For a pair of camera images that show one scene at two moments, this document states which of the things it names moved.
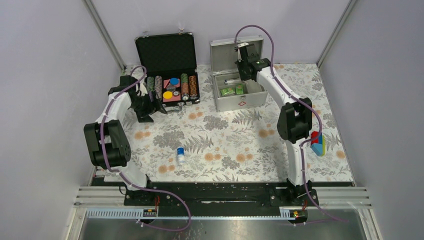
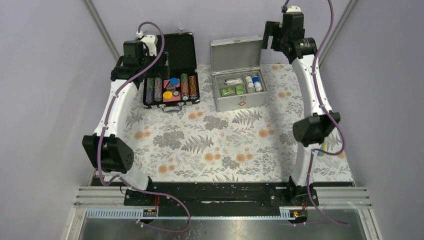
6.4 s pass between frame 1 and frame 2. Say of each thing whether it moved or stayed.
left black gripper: moved
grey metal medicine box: stayed
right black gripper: moved
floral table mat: stayed
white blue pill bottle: moved
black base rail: stayed
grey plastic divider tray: stayed
